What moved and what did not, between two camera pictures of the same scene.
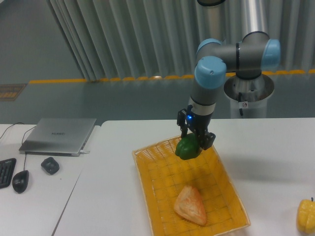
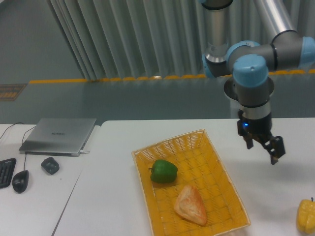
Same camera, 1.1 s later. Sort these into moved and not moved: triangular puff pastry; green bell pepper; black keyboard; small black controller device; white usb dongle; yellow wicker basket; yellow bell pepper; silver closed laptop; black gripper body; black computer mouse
Moved: black gripper body; green bell pepper
Not moved: white usb dongle; triangular puff pastry; yellow wicker basket; black keyboard; yellow bell pepper; black computer mouse; small black controller device; silver closed laptop
